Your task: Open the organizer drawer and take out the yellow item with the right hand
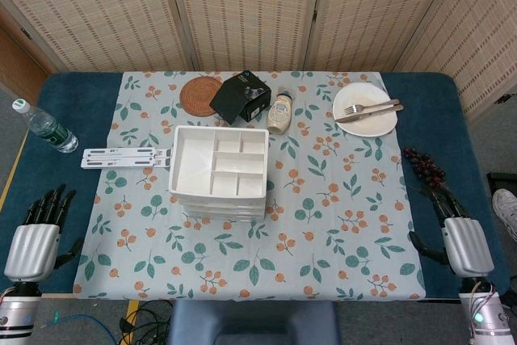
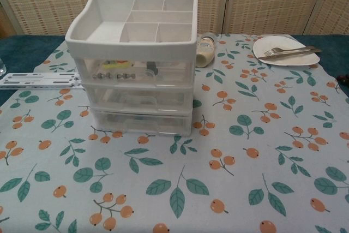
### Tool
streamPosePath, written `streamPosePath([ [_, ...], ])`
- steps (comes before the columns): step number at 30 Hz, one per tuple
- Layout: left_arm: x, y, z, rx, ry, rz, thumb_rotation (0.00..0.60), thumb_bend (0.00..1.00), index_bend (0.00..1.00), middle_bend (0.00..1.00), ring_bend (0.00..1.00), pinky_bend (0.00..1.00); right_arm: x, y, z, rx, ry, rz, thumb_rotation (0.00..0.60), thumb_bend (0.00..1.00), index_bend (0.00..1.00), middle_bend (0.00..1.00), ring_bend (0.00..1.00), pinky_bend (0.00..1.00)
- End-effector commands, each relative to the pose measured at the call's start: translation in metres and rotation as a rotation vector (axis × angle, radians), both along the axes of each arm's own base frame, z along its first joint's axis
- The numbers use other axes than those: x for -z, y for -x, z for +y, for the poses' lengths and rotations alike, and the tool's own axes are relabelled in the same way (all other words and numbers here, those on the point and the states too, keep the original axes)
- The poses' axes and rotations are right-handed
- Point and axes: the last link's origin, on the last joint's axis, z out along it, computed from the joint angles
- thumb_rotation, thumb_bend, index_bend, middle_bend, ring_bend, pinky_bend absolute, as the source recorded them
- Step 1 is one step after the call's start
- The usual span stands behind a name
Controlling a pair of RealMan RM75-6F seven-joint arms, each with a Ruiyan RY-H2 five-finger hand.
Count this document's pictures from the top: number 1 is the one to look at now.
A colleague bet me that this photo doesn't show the white plate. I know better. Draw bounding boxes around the white plate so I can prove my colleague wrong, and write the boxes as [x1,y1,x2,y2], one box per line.
[332,82,399,137]

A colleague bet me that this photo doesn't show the black floor cables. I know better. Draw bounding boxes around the black floor cables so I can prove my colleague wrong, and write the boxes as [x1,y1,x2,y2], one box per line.
[119,300,175,345]

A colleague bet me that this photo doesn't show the metal table knife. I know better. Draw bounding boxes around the metal table knife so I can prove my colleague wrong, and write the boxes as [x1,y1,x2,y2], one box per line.
[334,104,405,124]

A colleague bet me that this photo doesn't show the blue floor cable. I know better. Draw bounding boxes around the blue floor cable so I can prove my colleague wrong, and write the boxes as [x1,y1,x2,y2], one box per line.
[38,309,122,345]

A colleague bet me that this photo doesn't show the white two-tier plastic organizer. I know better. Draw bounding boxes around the white two-tier plastic organizer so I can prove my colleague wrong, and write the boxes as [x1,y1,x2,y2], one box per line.
[167,124,271,225]

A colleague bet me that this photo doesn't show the metal fork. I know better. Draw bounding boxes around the metal fork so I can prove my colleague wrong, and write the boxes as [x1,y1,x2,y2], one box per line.
[343,98,401,116]

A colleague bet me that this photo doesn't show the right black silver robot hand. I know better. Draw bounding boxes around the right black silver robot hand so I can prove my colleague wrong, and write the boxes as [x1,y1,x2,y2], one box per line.
[407,187,496,280]

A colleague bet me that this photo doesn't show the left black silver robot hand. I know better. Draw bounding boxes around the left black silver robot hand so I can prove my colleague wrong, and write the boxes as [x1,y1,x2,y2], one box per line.
[3,183,86,284]

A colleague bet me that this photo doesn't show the white sneaker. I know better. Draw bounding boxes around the white sneaker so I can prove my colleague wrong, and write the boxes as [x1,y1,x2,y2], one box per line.
[491,188,517,242]

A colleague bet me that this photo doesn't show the black floor object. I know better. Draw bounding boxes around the black floor object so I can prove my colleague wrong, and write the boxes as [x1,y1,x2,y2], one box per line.
[485,172,517,195]

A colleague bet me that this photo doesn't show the dark grape bunch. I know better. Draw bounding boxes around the dark grape bunch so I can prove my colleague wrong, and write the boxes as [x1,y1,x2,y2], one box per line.
[403,146,450,197]

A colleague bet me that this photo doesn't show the floral print tablecloth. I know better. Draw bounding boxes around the floral print tablecloth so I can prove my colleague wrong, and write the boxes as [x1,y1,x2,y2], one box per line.
[72,70,427,301]

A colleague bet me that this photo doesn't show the white folding stand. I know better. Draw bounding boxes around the white folding stand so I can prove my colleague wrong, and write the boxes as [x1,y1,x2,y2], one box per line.
[80,146,175,170]

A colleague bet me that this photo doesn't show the clear plastic water bottle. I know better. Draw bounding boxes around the clear plastic water bottle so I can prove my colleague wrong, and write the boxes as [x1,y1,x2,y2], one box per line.
[11,98,80,154]

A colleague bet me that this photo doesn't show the black cardboard box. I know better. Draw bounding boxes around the black cardboard box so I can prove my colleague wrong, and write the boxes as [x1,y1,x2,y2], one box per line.
[208,69,272,125]

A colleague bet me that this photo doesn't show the clear plastic storage box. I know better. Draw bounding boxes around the clear plastic storage box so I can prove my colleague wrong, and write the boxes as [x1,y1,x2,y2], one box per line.
[173,192,267,205]

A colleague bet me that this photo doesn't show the round woven rattan coaster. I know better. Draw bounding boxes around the round woven rattan coaster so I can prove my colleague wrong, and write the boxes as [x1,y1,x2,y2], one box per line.
[179,75,225,117]

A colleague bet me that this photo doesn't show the dark blue table cover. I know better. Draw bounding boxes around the dark blue table cover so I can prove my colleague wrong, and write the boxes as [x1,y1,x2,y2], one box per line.
[7,71,511,300]

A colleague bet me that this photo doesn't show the bamboo folding screen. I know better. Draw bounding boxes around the bamboo folding screen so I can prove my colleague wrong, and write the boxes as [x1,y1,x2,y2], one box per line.
[0,0,517,120]

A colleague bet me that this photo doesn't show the mayonnaise squeeze bottle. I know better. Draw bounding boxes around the mayonnaise squeeze bottle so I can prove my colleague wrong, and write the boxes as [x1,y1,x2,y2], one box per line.
[266,86,297,136]

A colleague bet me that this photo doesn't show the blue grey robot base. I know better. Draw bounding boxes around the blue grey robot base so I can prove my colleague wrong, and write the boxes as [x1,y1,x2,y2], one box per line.
[167,299,340,345]

